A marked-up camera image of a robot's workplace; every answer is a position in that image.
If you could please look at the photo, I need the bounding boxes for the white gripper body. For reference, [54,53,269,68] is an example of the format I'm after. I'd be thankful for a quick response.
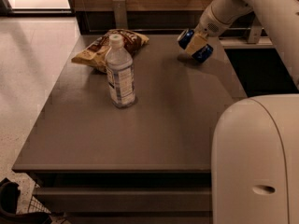
[195,5,233,36]

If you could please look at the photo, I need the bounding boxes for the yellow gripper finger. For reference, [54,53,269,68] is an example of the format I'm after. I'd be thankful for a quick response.
[185,31,207,55]

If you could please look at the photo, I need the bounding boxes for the blue pepsi can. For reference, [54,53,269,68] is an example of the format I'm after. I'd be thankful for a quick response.
[178,29,213,63]

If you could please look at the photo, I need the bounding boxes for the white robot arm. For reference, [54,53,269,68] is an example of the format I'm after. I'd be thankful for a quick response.
[187,0,299,224]

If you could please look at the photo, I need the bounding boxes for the clear plastic water bottle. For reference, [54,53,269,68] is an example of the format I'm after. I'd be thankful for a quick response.
[105,34,135,108]

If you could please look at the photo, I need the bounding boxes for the brown chip bag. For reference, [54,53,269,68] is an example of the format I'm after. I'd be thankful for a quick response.
[71,29,150,73]

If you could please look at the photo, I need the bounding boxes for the right metal bracket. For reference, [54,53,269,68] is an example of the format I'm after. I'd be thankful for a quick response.
[247,17,263,44]

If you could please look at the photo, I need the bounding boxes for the metal bracket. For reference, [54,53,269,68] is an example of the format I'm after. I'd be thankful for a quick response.
[247,17,263,44]
[113,0,128,29]

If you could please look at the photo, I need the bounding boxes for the left metal bracket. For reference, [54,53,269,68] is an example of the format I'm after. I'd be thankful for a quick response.
[113,0,128,29]

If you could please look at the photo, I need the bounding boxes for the wire basket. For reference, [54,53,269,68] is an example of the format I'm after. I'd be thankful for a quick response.
[27,194,70,224]

